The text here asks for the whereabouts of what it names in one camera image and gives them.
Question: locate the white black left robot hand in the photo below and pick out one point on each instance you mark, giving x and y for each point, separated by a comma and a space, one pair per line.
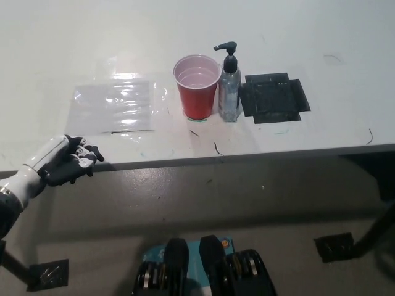
46, 157

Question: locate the clear pump hand soap bottle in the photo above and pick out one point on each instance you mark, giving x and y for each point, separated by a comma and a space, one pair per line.
229, 89

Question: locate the clear glossy plastic sheet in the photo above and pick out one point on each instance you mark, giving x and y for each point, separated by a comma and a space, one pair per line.
111, 106

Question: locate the black floor tape patch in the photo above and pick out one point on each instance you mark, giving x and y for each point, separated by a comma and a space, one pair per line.
49, 274
334, 246

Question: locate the red plastic cup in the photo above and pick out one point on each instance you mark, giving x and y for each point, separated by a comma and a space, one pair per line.
197, 95

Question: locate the large black tape patch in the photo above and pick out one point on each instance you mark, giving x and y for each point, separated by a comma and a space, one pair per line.
273, 98

